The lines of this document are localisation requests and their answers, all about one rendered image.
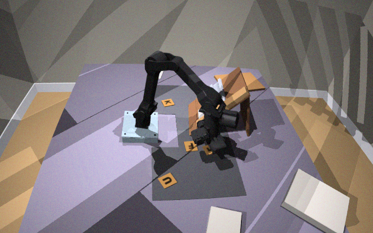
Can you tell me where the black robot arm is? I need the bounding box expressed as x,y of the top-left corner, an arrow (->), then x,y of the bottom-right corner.
133,51 -> 239,146

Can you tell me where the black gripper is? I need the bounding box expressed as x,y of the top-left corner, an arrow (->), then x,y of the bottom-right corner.
197,119 -> 228,154

